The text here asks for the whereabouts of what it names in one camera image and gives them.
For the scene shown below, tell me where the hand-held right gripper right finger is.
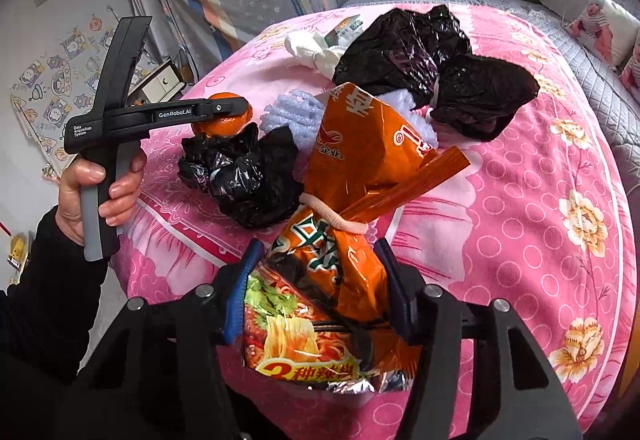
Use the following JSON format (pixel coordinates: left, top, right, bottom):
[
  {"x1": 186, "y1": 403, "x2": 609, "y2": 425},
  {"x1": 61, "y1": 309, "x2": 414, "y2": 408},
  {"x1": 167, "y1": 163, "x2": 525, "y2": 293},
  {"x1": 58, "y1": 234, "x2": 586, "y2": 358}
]
[{"x1": 372, "y1": 238, "x2": 583, "y2": 440}]

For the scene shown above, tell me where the person's left hand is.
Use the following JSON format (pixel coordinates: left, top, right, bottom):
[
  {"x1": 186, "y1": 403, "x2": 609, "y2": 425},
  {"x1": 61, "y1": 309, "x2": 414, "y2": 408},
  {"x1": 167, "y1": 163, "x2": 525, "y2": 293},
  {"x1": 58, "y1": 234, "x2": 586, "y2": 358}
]
[{"x1": 56, "y1": 153, "x2": 148, "y2": 245}]

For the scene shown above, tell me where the pink elastic band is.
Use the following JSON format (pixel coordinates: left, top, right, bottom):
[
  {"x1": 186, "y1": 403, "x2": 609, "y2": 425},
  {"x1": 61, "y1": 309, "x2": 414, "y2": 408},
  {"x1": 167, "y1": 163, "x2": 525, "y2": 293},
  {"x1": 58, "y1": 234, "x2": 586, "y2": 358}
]
[{"x1": 299, "y1": 193, "x2": 369, "y2": 236}]

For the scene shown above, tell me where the green snack packet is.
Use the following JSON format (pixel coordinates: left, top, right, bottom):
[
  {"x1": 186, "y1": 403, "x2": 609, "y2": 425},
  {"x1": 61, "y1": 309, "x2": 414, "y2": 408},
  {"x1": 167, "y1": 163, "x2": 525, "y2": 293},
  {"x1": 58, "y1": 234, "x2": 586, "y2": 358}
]
[{"x1": 322, "y1": 15, "x2": 366, "y2": 48}]

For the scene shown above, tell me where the pink floral blanket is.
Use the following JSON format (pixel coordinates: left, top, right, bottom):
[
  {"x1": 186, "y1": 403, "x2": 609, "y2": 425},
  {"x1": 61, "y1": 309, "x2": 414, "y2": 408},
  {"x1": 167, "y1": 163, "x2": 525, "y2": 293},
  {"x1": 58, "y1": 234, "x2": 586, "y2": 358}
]
[{"x1": 112, "y1": 2, "x2": 638, "y2": 440}]

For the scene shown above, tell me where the black plastic bag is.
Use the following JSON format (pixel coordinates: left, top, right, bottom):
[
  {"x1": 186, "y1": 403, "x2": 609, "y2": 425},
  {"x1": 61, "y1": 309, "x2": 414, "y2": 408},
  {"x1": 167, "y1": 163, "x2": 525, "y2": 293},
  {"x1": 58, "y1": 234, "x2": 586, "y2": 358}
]
[
  {"x1": 429, "y1": 54, "x2": 541, "y2": 143},
  {"x1": 332, "y1": 5, "x2": 473, "y2": 112},
  {"x1": 177, "y1": 122, "x2": 307, "y2": 230}
]

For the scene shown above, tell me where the pale lilac fluffy cloth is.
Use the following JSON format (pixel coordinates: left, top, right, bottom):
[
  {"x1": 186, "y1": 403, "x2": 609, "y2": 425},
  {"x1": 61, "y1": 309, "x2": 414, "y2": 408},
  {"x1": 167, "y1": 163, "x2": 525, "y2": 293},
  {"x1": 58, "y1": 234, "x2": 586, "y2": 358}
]
[{"x1": 260, "y1": 89, "x2": 441, "y2": 153}]

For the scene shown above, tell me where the baby print pillow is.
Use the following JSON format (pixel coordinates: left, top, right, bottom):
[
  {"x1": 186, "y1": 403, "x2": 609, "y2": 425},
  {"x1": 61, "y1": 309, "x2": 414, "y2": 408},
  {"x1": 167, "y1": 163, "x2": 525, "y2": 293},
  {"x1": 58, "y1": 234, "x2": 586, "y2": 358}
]
[
  {"x1": 567, "y1": 0, "x2": 640, "y2": 68},
  {"x1": 617, "y1": 40, "x2": 640, "y2": 91}
]

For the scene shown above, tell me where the person's left forearm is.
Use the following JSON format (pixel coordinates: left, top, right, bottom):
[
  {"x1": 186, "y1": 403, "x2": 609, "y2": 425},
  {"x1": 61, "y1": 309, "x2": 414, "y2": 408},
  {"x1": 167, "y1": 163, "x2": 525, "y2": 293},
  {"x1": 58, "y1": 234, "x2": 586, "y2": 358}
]
[{"x1": 0, "y1": 207, "x2": 112, "y2": 440}]

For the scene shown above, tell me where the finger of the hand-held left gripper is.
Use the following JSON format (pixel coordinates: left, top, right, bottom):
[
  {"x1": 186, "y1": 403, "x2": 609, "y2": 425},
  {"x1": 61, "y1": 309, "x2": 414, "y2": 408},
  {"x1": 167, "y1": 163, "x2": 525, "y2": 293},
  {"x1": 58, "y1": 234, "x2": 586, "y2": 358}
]
[{"x1": 191, "y1": 96, "x2": 249, "y2": 125}]

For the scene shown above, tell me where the small white drawer cabinet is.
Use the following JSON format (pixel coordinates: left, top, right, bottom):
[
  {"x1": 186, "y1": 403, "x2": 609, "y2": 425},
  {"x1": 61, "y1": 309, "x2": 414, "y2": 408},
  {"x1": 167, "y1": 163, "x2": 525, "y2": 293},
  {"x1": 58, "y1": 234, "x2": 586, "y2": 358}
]
[{"x1": 127, "y1": 60, "x2": 193, "y2": 106}]

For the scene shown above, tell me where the cartoon print cloth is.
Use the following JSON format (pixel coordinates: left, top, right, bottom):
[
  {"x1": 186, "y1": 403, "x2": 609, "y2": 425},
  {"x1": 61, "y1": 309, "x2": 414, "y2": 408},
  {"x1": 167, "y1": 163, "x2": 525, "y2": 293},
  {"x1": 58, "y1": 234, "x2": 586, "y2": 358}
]
[{"x1": 10, "y1": 5, "x2": 151, "y2": 181}]

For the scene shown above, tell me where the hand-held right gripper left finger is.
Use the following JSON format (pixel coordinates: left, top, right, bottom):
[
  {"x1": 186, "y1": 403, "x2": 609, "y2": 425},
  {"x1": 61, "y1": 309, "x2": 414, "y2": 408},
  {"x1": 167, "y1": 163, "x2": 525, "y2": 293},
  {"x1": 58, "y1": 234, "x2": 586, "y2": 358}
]
[{"x1": 55, "y1": 238, "x2": 266, "y2": 440}]

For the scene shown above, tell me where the yellow object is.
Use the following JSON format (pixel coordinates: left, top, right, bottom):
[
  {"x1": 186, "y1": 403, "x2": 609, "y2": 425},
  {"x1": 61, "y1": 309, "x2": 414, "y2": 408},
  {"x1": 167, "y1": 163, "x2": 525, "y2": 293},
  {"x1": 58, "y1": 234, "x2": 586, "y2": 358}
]
[{"x1": 7, "y1": 232, "x2": 31, "y2": 271}]

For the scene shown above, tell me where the orange tangerine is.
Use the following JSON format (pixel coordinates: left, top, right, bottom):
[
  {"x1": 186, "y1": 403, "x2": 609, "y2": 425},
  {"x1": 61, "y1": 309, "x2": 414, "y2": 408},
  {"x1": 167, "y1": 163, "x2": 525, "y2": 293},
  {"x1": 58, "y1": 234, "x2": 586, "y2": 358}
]
[{"x1": 191, "y1": 92, "x2": 251, "y2": 137}]

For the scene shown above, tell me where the orange instant noodle packet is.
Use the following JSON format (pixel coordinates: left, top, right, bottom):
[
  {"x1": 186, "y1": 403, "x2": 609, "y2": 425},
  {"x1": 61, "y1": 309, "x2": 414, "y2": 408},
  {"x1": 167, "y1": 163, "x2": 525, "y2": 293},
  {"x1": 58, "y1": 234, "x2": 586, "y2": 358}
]
[{"x1": 242, "y1": 82, "x2": 441, "y2": 393}]

